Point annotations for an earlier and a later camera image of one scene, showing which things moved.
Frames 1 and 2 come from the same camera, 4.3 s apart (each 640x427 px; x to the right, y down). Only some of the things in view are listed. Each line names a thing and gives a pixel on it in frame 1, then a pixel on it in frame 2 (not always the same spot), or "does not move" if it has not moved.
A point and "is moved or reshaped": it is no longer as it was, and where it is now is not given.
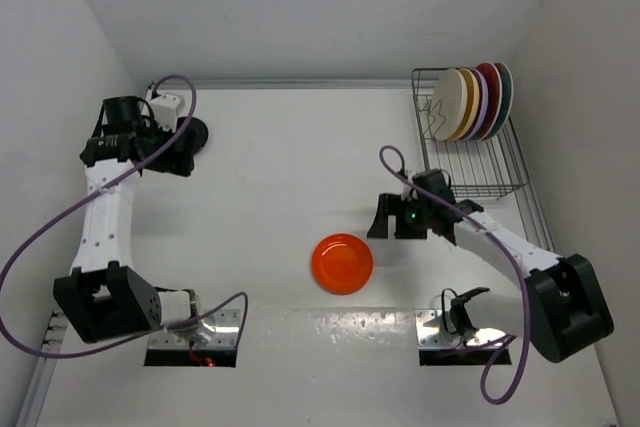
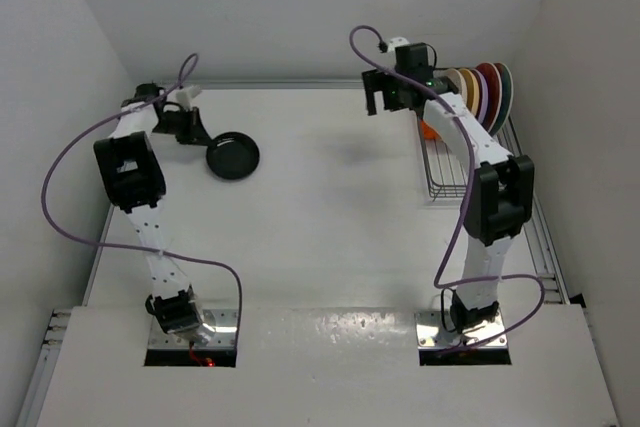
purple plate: x=483 y=105 does not move
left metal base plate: x=226 y=334 does not move
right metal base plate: x=430 y=334 does not move
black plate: x=193 y=138 is moved or reshaped
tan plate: x=472 y=105 does not move
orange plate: x=342 y=264 -> x=428 y=132
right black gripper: x=392 y=204 -> x=376 y=81
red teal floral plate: x=495 y=99 does not move
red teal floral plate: x=507 y=96 does not move
